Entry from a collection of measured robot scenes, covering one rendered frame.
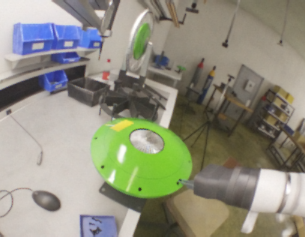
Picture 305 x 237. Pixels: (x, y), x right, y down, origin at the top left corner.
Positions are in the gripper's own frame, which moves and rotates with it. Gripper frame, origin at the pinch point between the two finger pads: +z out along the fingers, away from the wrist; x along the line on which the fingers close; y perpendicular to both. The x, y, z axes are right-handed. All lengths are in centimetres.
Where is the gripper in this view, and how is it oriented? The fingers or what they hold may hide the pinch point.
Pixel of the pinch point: (179, 180)
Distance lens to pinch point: 33.1
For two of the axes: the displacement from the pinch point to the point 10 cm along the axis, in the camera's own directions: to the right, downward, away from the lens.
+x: -7.6, 1.2, -6.4
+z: -6.5, 0.2, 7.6
